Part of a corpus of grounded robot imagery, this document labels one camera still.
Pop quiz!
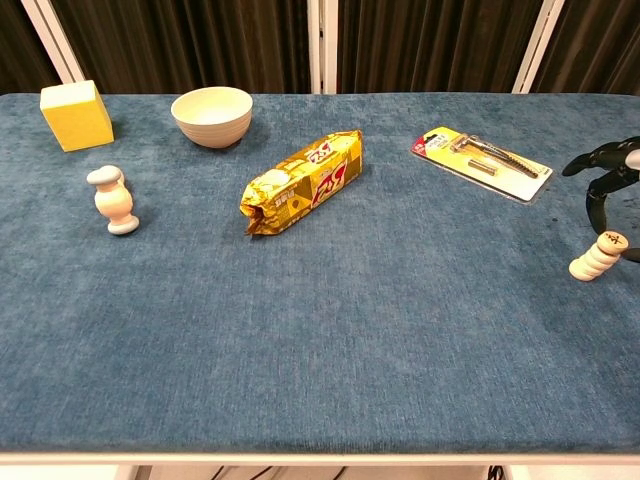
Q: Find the white table frame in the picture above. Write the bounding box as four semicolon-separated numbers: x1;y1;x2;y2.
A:
0;451;640;480

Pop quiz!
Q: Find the chess piece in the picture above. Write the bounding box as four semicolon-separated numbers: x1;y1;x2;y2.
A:
584;244;615;269
577;251;608;276
599;229;629;255
591;238;622;262
568;257;599;283

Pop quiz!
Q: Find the black pleated curtain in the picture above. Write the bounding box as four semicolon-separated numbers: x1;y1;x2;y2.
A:
49;0;311;95
335;0;544;95
0;0;61;95
529;0;640;96

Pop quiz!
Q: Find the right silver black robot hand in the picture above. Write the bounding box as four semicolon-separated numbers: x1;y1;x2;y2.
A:
561;136;640;264

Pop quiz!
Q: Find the blue table cloth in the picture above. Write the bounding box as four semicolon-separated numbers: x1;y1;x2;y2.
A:
0;92;640;455

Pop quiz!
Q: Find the razor blister pack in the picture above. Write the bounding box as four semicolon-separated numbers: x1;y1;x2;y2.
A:
410;125;555;204

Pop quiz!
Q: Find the white metal frame post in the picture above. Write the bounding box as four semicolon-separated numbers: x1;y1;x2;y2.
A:
19;0;87;84
306;0;339;95
511;0;567;95

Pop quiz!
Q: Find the wooden vase-shaped toy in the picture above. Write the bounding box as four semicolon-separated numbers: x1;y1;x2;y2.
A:
85;164;141;237

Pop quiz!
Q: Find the yellow cube block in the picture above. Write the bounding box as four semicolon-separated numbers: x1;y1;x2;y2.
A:
39;79;115;153

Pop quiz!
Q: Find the cream ribbed bowl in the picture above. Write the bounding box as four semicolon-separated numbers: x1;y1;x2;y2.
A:
170;86;254;149

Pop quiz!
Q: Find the gold snack packet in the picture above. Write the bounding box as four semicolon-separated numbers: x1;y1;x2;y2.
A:
239;128;365;237

